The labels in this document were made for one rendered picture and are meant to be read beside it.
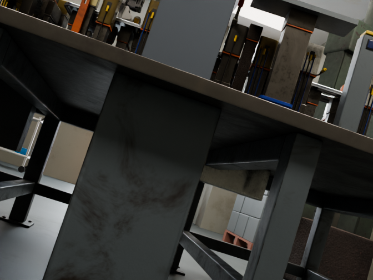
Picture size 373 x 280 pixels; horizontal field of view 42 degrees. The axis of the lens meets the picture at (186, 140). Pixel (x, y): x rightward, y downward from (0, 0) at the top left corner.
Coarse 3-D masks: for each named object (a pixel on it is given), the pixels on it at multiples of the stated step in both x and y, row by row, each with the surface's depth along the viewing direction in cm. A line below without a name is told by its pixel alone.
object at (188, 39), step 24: (168, 0) 135; (192, 0) 136; (216, 0) 137; (168, 24) 134; (192, 24) 135; (216, 24) 136; (144, 48) 133; (168, 48) 134; (192, 48) 135; (216, 48) 136; (192, 72) 134
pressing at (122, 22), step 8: (72, 8) 203; (96, 16) 203; (96, 24) 215; (120, 24) 203; (128, 24) 200; (136, 24) 196; (136, 32) 207; (248, 72) 212; (320, 88) 202; (328, 88) 197; (328, 96) 208; (336, 96) 205
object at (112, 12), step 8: (104, 0) 187; (112, 0) 187; (104, 8) 187; (112, 8) 187; (104, 16) 186; (112, 16) 187; (104, 24) 186; (112, 24) 190; (96, 32) 187; (104, 32) 187; (104, 40) 188
